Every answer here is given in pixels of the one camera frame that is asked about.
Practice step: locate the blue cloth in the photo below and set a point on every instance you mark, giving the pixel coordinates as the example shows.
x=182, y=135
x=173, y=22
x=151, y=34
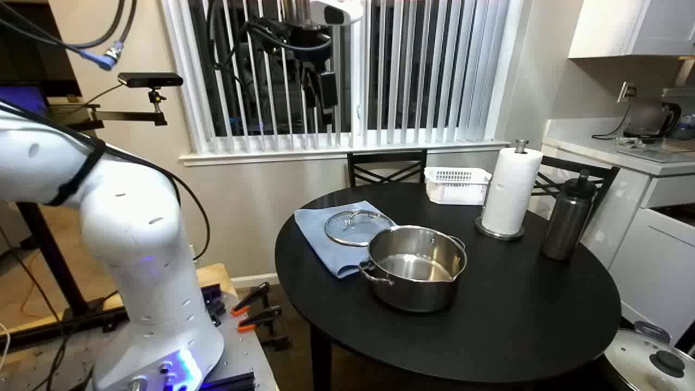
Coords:
x=342, y=261

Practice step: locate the black camera on stand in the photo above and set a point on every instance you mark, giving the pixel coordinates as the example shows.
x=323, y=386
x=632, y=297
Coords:
x=153, y=81

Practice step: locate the white plastic basket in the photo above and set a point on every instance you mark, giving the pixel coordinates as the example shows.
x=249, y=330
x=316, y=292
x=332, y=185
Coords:
x=456, y=185

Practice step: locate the black orange clamp lower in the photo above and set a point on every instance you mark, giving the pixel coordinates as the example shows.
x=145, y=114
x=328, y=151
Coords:
x=264, y=317

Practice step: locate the black chair at window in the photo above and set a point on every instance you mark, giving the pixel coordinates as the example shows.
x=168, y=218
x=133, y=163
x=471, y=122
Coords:
x=378, y=167

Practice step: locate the black chair at counter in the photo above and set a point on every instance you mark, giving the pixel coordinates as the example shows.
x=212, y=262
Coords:
x=557, y=172

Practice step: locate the black coffee maker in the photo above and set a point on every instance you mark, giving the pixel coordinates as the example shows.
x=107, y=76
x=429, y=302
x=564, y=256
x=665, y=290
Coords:
x=652, y=120

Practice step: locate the black orange clamp upper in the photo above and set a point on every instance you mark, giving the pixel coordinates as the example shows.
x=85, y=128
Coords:
x=256, y=294

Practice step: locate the clear silver rimmed glass lid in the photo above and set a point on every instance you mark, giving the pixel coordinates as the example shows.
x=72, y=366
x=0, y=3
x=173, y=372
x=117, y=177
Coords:
x=354, y=227

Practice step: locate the steel water bottle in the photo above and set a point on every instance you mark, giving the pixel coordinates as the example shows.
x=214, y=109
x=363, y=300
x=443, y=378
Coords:
x=568, y=218

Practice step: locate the white round appliance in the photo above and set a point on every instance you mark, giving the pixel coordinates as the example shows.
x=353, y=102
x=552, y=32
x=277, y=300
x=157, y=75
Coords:
x=644, y=358

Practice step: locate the black orange clamp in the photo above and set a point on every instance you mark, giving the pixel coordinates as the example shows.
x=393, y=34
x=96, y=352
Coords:
x=264, y=317
x=256, y=294

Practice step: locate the black round table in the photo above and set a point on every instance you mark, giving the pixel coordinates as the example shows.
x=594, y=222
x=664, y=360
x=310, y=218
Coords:
x=517, y=317

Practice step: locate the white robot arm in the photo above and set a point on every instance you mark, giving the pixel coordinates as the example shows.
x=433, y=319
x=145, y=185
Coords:
x=131, y=222

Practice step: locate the silver steel pot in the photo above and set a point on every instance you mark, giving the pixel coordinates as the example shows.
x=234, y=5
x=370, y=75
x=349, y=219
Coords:
x=415, y=267

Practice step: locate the white paper towel roll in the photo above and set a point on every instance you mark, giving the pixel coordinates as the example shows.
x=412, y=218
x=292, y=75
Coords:
x=509, y=191

